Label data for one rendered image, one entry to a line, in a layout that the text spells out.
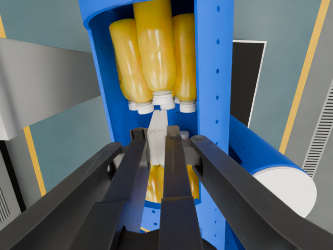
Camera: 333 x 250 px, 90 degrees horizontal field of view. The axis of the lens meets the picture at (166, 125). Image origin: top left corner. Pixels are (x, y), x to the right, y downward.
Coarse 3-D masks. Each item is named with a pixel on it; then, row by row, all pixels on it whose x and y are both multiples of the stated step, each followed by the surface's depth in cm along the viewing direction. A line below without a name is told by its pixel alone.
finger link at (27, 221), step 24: (120, 144) 12; (96, 168) 9; (48, 192) 8; (72, 192) 8; (96, 192) 9; (24, 216) 7; (48, 216) 7; (72, 216) 8; (0, 240) 6; (24, 240) 6; (48, 240) 7; (72, 240) 8
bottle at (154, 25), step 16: (160, 0) 27; (144, 16) 27; (160, 16) 27; (144, 32) 28; (160, 32) 28; (144, 48) 29; (160, 48) 28; (144, 64) 30; (160, 64) 29; (176, 64) 32; (160, 80) 30
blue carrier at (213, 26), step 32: (96, 0) 23; (128, 0) 21; (192, 0) 38; (224, 0) 24; (96, 32) 35; (224, 32) 26; (96, 64) 35; (224, 64) 28; (224, 96) 30; (128, 128) 49; (192, 128) 54; (224, 128) 32; (224, 224) 43
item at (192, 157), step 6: (168, 126) 16; (174, 126) 16; (168, 132) 15; (174, 132) 14; (186, 144) 12; (186, 150) 12; (192, 150) 12; (186, 156) 12; (192, 156) 12; (198, 156) 12; (186, 162) 12; (192, 162) 12; (198, 162) 12
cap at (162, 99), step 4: (156, 96) 32; (160, 96) 32; (164, 96) 32; (168, 96) 32; (156, 100) 33; (160, 100) 32; (164, 100) 32; (168, 100) 32; (172, 100) 34; (156, 104) 33; (160, 104) 32; (164, 104) 32
